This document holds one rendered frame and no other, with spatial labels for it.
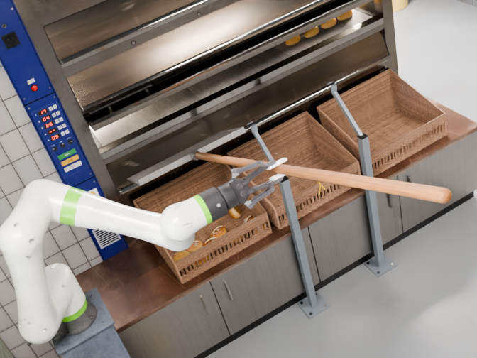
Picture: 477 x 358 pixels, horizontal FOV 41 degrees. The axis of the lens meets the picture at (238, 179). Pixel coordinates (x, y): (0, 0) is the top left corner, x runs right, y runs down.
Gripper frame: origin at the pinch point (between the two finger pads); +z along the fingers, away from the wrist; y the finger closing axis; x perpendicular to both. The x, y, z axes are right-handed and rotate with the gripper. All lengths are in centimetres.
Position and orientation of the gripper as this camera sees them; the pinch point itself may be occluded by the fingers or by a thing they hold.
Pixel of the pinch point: (278, 169)
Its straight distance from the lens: 193.5
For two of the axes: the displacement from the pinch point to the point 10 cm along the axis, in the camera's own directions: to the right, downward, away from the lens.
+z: 8.5, -4.5, 2.7
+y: 4.0, 8.9, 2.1
